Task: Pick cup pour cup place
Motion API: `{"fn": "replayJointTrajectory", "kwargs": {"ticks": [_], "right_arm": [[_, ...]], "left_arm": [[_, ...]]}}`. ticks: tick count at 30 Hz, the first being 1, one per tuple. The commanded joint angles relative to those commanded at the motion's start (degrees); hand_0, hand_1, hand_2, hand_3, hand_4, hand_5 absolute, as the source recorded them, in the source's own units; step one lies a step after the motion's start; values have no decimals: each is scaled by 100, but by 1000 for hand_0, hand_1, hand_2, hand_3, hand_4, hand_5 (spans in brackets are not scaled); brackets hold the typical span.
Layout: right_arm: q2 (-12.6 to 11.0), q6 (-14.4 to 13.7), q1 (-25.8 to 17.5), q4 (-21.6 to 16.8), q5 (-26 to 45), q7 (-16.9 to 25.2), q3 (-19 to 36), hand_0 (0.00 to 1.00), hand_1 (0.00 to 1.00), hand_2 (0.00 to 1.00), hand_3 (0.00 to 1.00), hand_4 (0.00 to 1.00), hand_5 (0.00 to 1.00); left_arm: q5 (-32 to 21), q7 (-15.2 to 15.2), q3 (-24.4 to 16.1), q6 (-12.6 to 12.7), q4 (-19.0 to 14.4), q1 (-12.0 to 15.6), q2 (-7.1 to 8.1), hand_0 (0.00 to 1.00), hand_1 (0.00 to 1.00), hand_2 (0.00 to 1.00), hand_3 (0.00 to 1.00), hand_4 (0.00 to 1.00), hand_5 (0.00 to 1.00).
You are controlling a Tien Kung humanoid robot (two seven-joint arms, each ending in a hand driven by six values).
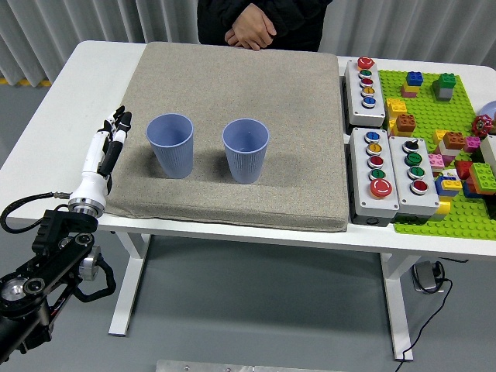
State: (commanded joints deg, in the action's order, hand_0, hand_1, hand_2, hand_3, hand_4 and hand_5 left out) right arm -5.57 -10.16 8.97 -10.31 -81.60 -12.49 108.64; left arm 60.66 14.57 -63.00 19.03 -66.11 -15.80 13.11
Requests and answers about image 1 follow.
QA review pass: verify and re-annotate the grey five-button control box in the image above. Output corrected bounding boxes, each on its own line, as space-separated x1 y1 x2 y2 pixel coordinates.
340 57 388 128
346 126 401 227

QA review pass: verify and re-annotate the blue ribbed plastic cup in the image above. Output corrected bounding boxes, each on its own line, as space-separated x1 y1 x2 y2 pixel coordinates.
222 118 270 185
146 112 195 180

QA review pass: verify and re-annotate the red valve wheel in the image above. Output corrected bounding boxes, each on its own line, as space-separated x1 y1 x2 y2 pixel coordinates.
471 115 494 139

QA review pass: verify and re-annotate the person's left hand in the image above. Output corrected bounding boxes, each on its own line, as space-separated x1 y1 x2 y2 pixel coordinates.
234 2 278 40

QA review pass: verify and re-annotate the grey power adapter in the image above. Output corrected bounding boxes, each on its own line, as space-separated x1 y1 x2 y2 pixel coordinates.
411 260 446 295

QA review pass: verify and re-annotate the yellow black floor tape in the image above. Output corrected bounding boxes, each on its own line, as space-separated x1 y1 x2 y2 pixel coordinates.
0 77 53 88

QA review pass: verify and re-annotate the person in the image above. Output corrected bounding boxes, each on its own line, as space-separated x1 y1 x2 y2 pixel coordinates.
196 0 334 52

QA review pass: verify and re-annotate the green studded baseplate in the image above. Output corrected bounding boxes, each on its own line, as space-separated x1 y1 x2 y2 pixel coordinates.
377 69 496 242

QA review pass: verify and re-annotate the person's right hand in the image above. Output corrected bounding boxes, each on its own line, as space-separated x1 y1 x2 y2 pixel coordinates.
224 29 261 51

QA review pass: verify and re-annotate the white pleated curtain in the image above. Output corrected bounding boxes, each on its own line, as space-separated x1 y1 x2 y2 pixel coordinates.
0 0 496 88

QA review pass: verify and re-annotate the black power cable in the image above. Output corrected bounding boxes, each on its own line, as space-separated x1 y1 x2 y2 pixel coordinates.
398 267 454 362

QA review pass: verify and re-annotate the orange toy brick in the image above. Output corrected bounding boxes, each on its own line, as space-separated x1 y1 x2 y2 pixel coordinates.
443 131 467 151
394 113 418 136

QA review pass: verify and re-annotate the grey four-button control box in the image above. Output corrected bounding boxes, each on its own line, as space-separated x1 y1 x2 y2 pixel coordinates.
387 135 441 224

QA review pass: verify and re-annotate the white table leg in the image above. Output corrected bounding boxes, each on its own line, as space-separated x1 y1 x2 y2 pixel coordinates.
379 252 423 362
108 231 153 337

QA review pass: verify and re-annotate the white toy brick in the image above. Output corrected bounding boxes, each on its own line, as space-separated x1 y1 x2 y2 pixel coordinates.
436 141 460 158

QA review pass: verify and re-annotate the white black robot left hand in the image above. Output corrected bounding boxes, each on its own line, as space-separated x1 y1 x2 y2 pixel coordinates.
68 105 133 207

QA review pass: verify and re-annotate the red toy brick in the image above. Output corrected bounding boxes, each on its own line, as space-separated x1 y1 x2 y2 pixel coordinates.
453 160 474 180

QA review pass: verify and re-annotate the grey toy brick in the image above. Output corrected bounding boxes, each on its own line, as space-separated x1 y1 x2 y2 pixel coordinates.
432 81 453 102

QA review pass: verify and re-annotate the grey-brown fabric mat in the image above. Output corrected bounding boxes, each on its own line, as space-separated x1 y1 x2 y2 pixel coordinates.
82 41 349 233

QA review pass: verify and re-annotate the pale purple plate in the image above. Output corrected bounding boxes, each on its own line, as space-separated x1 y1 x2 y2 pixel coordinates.
477 101 496 125

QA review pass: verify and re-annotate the large green toy brick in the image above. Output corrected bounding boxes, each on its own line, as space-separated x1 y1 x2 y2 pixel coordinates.
468 162 496 195

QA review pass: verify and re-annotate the white box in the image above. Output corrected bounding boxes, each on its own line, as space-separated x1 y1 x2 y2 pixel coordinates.
479 134 496 175

